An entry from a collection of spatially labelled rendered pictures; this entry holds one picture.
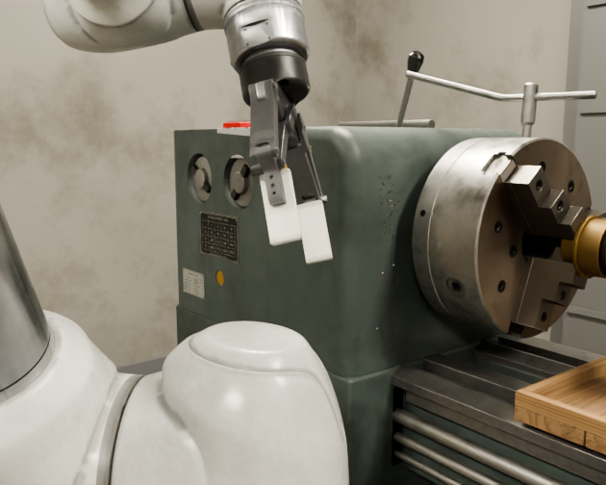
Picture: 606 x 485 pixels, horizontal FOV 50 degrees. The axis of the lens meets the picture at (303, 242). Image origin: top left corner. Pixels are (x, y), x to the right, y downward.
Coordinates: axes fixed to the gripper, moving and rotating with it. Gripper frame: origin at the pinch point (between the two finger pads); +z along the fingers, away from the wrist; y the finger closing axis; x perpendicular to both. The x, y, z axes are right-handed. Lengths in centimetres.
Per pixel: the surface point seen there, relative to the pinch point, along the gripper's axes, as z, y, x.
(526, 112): -21, -39, 30
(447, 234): -3.3, -32.1, 14.5
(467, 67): -128, -263, 43
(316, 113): -137, -291, -44
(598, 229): 0.5, -32.1, 34.8
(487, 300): 7.2, -34.2, 18.0
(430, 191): -11.0, -34.7, 13.4
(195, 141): -37, -53, -31
